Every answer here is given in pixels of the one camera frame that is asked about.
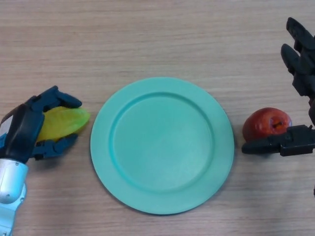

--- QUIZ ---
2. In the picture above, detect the yellow starfruit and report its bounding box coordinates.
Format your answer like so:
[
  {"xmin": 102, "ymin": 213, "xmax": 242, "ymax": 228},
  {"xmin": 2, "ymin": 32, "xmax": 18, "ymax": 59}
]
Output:
[{"xmin": 36, "ymin": 106, "xmax": 91, "ymax": 143}]

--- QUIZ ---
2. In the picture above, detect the red apple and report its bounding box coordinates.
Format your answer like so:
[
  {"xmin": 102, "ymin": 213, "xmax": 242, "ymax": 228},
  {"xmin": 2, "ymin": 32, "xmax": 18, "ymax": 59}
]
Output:
[{"xmin": 242, "ymin": 107, "xmax": 293, "ymax": 143}]

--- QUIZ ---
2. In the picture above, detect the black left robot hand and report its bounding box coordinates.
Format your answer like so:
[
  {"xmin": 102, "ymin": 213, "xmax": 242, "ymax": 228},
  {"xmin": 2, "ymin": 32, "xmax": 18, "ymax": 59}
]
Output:
[{"xmin": 0, "ymin": 85, "xmax": 83, "ymax": 164}]

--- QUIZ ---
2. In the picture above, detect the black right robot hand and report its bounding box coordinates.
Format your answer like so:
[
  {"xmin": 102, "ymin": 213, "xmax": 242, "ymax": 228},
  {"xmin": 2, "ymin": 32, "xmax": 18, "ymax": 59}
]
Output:
[{"xmin": 241, "ymin": 17, "xmax": 315, "ymax": 157}]

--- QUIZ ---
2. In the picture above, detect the green round plate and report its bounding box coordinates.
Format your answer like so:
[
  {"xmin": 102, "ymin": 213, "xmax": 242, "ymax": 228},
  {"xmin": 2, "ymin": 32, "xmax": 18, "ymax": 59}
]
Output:
[{"xmin": 90, "ymin": 77, "xmax": 235, "ymax": 216}]

